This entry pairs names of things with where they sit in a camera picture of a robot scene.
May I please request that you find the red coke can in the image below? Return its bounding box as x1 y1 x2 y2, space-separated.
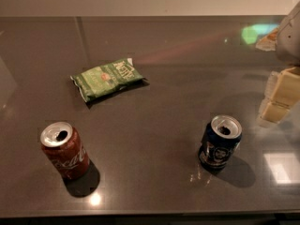
40 122 90 180

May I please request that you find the green chip bag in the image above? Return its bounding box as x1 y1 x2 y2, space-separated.
70 58 143 103

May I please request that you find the dark blue pepsi can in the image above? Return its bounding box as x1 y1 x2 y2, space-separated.
198 114 242 171

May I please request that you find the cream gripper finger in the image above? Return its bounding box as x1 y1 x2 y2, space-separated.
259 67 300 124

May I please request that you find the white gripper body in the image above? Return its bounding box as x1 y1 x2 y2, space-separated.
276 2 300 66

